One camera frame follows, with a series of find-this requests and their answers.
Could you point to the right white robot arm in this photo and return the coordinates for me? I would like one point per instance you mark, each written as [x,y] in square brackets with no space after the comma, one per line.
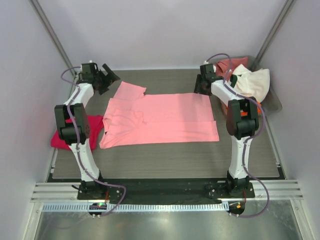
[242,122]

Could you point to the left aluminium frame post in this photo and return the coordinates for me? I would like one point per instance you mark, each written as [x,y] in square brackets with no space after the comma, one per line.
[50,31]

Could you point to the light pink t shirt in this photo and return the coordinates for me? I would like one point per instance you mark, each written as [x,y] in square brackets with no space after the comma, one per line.
[133,117]

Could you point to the aluminium front rail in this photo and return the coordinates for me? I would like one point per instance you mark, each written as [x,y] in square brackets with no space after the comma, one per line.
[63,191]

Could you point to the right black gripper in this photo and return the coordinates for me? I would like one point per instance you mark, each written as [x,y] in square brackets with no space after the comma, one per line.
[197,88]

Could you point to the white t shirt green collar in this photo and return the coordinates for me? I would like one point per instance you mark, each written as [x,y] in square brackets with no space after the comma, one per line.
[251,83]

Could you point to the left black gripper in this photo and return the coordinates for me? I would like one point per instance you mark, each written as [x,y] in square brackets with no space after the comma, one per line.
[110,79]

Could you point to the orange t shirt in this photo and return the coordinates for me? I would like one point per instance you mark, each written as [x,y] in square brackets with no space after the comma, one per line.
[258,107]

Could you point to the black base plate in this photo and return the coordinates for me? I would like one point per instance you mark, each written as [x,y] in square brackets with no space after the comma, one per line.
[166,191]

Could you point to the dusty rose t shirt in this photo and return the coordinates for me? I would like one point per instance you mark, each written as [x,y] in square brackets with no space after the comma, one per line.
[226,67]

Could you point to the aluminium frame post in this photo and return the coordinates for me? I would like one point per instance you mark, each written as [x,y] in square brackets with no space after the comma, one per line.
[280,19]
[50,31]

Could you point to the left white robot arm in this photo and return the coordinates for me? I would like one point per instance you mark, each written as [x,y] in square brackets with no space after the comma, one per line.
[73,124]

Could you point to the white slotted cable duct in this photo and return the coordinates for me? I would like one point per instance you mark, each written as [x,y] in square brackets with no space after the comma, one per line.
[95,207]

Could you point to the grey plastic tray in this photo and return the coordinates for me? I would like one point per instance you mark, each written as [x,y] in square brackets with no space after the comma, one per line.
[271,104]

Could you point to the folded magenta t shirt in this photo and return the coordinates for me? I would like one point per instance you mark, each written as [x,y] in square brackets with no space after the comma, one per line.
[96,125]

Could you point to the right aluminium frame post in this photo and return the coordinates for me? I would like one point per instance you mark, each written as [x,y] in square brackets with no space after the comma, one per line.
[280,19]

